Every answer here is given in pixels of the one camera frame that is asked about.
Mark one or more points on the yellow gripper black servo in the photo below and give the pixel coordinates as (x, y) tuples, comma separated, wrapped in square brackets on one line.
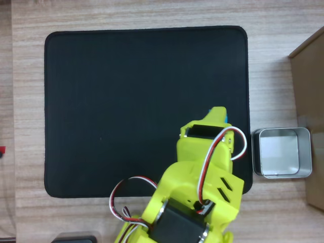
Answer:
[(195, 152)]

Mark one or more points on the blue cube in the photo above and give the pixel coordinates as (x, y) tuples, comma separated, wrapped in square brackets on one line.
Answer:
[(225, 118)]

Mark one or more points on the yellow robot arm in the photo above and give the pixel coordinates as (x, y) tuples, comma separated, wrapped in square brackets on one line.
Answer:
[(182, 182)]

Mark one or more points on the square metal tin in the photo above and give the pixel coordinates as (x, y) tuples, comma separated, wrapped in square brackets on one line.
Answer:
[(281, 152)]

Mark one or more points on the brown cardboard box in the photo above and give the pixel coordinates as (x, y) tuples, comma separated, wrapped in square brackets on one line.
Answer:
[(310, 101)]

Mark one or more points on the black rectangular mat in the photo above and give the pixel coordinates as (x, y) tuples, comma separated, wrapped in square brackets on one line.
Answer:
[(126, 76)]

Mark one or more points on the black box clear plastic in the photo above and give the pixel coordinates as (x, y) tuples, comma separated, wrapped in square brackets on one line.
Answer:
[(74, 239)]

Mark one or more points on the small red black object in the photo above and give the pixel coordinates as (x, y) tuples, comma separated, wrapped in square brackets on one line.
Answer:
[(2, 150)]

